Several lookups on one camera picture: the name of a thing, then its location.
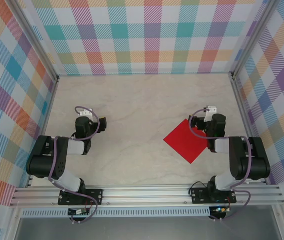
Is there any red paper sheet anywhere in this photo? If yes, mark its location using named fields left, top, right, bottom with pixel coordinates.
left=163, top=118, right=209, bottom=165

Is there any grey metal panel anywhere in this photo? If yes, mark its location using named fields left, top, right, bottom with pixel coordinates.
left=14, top=216, right=282, bottom=240

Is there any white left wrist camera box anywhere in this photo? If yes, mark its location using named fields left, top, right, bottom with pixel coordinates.
left=78, top=107, right=94, bottom=118

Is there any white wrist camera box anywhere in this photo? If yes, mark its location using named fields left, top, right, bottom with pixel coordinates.
left=78, top=107, right=94, bottom=118
left=204, top=105, right=218, bottom=123

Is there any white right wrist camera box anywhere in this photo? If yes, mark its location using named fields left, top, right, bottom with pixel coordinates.
left=204, top=105, right=218, bottom=123

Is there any aluminium table side rail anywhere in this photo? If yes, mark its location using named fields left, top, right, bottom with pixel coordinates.
left=25, top=77, right=60, bottom=188
left=230, top=74, right=269, bottom=186

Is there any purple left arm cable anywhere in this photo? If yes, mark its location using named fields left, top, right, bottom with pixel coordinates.
left=48, top=106, right=100, bottom=224

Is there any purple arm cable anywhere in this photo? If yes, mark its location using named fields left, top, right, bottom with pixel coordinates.
left=189, top=107, right=254, bottom=222
left=48, top=106, right=100, bottom=224

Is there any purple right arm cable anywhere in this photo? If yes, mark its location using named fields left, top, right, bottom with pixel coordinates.
left=189, top=107, right=254, bottom=222

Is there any thin black base wire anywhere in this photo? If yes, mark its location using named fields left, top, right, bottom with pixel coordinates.
left=188, top=183, right=209, bottom=197

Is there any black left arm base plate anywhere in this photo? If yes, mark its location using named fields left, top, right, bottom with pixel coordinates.
left=58, top=188, right=103, bottom=206

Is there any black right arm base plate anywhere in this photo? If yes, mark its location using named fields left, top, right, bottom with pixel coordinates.
left=191, top=187, right=237, bottom=205

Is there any aluminium mounting rail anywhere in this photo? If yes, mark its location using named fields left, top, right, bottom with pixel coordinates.
left=9, top=184, right=284, bottom=208

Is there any aluminium frame post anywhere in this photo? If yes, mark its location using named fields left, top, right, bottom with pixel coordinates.
left=8, top=0, right=60, bottom=83
left=229, top=0, right=279, bottom=80

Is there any slotted grey cable duct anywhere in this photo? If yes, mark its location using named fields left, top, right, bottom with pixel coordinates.
left=20, top=206, right=212, bottom=218

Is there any aluminium frame leg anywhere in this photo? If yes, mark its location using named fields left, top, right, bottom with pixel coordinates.
left=4, top=207, right=20, bottom=240
left=272, top=205, right=284, bottom=240

